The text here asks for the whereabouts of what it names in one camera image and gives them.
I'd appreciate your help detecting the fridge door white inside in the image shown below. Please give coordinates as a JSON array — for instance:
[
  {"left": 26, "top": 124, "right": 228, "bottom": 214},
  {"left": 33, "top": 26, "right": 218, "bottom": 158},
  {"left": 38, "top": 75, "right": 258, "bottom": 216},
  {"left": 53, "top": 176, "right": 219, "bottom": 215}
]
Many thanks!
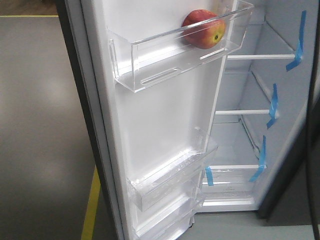
[{"left": 56, "top": 0, "right": 238, "bottom": 240}]

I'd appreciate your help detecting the red yellow apple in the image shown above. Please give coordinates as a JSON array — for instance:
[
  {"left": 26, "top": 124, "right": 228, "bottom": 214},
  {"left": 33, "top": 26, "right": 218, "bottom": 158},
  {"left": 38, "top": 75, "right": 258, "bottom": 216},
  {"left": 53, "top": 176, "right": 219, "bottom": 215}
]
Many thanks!
[{"left": 181, "top": 9, "right": 226, "bottom": 49}]

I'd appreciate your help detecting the bottom glass fridge shelf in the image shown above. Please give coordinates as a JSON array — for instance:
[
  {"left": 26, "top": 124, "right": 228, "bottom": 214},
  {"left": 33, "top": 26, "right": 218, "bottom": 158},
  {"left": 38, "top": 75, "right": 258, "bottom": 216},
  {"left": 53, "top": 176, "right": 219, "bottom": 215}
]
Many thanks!
[{"left": 210, "top": 122, "right": 259, "bottom": 166}]

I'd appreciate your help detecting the glass fridge shelf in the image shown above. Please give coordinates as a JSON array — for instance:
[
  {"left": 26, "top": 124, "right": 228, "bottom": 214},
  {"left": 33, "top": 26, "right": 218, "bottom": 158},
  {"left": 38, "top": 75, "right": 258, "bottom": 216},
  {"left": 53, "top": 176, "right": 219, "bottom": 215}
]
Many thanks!
[
  {"left": 216, "top": 72, "right": 271, "bottom": 115},
  {"left": 227, "top": 22, "right": 295, "bottom": 61},
  {"left": 210, "top": 122, "right": 259, "bottom": 166}
]

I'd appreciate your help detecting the middle glass fridge shelf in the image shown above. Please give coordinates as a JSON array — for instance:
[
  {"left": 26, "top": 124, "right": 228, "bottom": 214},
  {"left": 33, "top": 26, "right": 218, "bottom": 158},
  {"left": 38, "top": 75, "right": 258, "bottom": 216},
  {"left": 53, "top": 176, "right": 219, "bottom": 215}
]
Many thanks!
[{"left": 216, "top": 72, "right": 271, "bottom": 115}]

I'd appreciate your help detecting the open grey fridge body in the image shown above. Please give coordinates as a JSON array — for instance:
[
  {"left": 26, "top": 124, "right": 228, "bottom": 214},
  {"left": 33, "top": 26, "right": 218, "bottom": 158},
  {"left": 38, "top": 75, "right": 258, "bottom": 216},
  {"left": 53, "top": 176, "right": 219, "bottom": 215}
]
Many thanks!
[{"left": 201, "top": 0, "right": 320, "bottom": 218}]

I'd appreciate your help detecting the top glass fridge shelf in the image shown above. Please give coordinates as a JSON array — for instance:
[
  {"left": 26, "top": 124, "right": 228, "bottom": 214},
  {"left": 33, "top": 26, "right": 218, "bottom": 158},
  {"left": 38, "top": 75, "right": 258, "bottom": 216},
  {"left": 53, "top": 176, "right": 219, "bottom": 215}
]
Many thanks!
[{"left": 227, "top": 22, "right": 295, "bottom": 61}]

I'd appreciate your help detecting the middle clear door bin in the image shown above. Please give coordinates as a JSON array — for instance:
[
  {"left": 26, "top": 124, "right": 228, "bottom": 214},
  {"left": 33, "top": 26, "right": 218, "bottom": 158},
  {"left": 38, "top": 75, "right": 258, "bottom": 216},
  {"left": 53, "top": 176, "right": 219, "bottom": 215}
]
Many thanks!
[{"left": 127, "top": 127, "right": 218, "bottom": 212}]

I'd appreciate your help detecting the clear door bin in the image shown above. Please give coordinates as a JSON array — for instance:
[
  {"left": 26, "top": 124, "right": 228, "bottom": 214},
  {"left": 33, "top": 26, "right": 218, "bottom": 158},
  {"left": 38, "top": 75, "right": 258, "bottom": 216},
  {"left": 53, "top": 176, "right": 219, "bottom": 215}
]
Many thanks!
[
  {"left": 127, "top": 127, "right": 218, "bottom": 212},
  {"left": 109, "top": 0, "right": 254, "bottom": 93},
  {"left": 133, "top": 186, "right": 205, "bottom": 240}
]

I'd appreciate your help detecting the top clear door bin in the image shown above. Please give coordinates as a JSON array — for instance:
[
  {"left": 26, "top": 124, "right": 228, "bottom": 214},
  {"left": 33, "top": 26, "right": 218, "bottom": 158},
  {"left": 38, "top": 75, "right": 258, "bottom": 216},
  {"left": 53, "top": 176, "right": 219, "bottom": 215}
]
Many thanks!
[{"left": 109, "top": 0, "right": 254, "bottom": 93}]

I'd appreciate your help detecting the lower left blue tape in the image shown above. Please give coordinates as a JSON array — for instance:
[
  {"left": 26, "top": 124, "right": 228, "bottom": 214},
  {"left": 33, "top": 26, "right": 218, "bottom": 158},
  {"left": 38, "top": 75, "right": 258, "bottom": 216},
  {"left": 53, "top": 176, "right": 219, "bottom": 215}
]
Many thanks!
[{"left": 205, "top": 166, "right": 214, "bottom": 187}]

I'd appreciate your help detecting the blue tape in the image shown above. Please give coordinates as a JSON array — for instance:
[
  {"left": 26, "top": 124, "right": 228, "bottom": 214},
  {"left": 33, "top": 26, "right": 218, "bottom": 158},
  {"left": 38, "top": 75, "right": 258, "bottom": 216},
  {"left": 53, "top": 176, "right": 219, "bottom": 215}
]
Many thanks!
[
  {"left": 249, "top": 135, "right": 266, "bottom": 183},
  {"left": 205, "top": 166, "right": 214, "bottom": 187}
]

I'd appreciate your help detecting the clear crisper drawer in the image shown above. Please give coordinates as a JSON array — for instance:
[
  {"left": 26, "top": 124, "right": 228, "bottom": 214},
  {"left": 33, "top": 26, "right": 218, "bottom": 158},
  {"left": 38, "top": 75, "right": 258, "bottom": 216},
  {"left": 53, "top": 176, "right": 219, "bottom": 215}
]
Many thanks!
[{"left": 202, "top": 166, "right": 257, "bottom": 200}]

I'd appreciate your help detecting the bottom clear door bin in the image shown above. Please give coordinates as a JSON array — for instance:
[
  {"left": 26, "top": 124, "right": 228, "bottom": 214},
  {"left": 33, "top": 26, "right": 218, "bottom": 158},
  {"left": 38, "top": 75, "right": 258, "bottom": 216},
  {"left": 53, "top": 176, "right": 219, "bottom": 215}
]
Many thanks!
[{"left": 133, "top": 186, "right": 205, "bottom": 240}]

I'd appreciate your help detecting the lower right blue tape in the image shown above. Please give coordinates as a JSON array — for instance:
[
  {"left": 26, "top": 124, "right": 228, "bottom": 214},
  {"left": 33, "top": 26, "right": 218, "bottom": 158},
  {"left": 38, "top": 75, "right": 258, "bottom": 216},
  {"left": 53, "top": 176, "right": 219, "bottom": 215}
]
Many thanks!
[{"left": 249, "top": 135, "right": 266, "bottom": 183}]

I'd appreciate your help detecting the middle blue tape strip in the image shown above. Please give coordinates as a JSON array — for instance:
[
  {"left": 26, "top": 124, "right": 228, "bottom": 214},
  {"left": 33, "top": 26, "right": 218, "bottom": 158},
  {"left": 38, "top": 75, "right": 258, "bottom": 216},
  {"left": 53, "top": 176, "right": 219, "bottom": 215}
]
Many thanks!
[{"left": 266, "top": 83, "right": 279, "bottom": 129}]

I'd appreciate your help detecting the blue tape strip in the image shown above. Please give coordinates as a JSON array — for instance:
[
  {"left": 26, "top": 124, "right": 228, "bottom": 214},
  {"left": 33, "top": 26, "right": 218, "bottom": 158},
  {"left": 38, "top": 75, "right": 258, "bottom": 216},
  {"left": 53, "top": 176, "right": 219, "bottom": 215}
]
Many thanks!
[
  {"left": 285, "top": 10, "right": 307, "bottom": 72},
  {"left": 266, "top": 83, "right": 279, "bottom": 129}
]

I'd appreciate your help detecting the yellow floor tape line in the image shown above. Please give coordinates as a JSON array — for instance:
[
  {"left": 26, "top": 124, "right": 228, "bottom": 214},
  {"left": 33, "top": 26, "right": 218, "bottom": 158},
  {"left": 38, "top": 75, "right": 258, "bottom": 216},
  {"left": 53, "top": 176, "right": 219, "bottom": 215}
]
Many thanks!
[{"left": 80, "top": 166, "right": 101, "bottom": 240}]

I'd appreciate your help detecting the top blue tape strip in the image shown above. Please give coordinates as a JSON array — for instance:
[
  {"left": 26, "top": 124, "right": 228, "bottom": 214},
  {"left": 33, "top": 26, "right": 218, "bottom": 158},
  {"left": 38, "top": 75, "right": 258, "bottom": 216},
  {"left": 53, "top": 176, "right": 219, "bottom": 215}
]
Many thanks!
[{"left": 285, "top": 10, "right": 307, "bottom": 72}]

